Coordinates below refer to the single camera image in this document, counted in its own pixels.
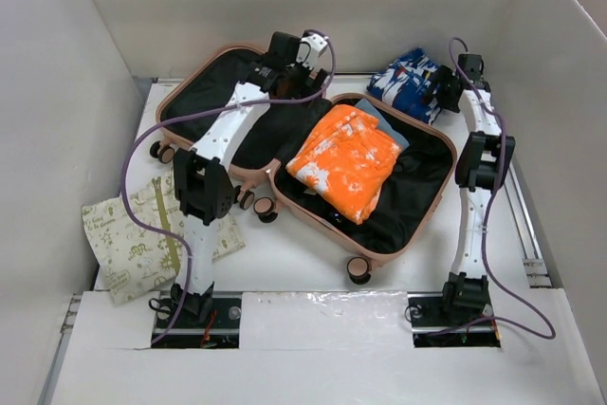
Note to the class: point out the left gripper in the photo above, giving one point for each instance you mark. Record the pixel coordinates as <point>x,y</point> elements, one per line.
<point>303,90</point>

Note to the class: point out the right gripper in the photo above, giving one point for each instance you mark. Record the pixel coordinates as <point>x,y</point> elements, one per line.
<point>442,75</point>

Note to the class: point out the blue white patterned garment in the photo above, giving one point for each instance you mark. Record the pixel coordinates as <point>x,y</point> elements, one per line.
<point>411,85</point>

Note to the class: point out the grey-blue cloth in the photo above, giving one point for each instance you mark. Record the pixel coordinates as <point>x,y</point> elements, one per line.
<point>383,125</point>

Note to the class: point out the orange white tie-dye garment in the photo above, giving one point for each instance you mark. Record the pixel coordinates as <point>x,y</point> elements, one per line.
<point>345,160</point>

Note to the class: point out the pink hardshell suitcase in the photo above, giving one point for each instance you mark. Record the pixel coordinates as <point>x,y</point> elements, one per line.
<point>408,197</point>

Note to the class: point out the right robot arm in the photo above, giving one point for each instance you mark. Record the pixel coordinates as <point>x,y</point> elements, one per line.
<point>480,173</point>

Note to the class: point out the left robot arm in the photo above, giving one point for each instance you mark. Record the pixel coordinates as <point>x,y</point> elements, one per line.
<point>203,187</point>

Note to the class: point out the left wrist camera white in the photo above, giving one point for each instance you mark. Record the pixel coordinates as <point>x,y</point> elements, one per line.
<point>311,48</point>

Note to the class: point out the aluminium rail right side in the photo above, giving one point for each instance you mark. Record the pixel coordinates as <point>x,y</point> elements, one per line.
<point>535,268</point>

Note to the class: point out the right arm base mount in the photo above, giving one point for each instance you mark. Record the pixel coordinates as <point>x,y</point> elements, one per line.
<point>434,327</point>

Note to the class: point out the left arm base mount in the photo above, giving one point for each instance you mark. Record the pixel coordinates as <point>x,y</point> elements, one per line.
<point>221,329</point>

